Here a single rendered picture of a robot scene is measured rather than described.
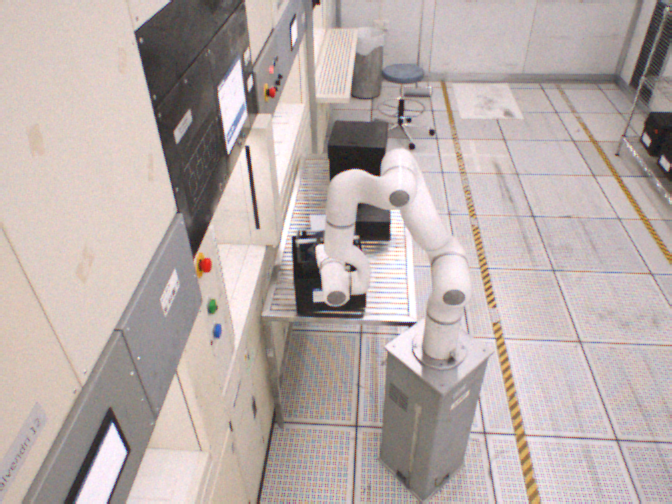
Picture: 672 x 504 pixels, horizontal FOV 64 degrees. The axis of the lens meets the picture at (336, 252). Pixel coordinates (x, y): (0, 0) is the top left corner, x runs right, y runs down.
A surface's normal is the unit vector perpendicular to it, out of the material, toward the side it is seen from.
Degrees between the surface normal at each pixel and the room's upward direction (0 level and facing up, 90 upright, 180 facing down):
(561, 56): 90
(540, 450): 0
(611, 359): 0
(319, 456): 0
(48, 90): 90
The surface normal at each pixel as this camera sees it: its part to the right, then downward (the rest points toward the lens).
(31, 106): 1.00, 0.04
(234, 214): -0.07, 0.62
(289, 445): -0.02, -0.78
